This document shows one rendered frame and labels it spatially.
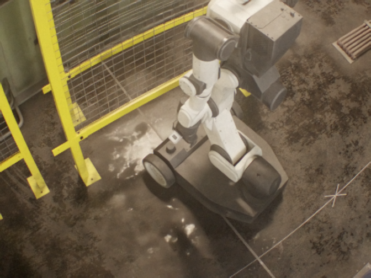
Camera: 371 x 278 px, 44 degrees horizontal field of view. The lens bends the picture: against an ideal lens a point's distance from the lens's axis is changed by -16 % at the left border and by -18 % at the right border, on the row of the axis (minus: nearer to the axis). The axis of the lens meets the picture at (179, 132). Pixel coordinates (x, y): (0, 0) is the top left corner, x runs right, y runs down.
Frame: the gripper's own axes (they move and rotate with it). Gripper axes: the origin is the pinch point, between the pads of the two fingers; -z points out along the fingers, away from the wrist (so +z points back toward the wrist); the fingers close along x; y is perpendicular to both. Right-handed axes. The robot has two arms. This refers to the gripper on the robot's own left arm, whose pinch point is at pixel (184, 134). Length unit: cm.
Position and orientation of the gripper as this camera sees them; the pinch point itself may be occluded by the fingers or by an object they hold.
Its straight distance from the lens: 236.9
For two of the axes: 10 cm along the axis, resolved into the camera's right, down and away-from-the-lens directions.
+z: 1.4, -3.8, -9.2
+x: -7.0, -6.9, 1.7
